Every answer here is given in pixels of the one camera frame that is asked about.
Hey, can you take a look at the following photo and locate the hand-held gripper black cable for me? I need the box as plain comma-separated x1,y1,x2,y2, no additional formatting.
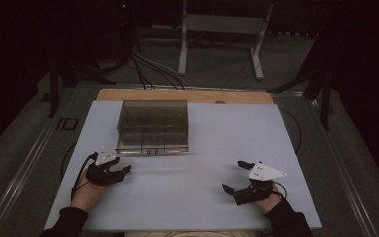
70,151,99,200
270,181,288,199

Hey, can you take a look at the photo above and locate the left hand-held gripper black cable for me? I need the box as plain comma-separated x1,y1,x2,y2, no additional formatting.
70,151,99,200

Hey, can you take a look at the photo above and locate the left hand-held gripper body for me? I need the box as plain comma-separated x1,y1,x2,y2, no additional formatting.
86,150,126,188

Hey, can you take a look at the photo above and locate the thin black cable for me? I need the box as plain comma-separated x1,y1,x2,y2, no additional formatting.
277,107,303,155
60,141,79,181

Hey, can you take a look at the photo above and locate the person's right hand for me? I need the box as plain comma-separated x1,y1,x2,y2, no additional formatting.
255,184,283,214

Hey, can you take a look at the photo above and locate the metal floor rail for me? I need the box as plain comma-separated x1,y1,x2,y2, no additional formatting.
310,98,379,237
0,105,67,237

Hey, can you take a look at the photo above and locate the person's left hand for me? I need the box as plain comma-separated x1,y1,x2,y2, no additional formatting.
70,169,109,212

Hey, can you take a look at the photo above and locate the black floor cable bundle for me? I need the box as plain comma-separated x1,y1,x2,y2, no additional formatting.
130,38,192,91

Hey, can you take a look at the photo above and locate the smoky transparent drawer box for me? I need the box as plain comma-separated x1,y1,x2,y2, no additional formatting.
116,99,190,149

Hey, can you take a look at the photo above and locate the white metal stand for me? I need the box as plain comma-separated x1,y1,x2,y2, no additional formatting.
177,0,274,81

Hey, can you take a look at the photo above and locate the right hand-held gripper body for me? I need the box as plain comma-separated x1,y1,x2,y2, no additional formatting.
232,161,288,206

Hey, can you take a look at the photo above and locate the black tripod stand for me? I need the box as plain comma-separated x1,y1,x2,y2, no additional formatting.
47,53,116,119
265,19,335,131

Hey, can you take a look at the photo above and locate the right hand-held gripper black cable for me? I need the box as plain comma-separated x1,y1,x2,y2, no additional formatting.
270,181,288,199

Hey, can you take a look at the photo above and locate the black floor socket plate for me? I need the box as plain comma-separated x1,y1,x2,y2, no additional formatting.
56,117,79,131

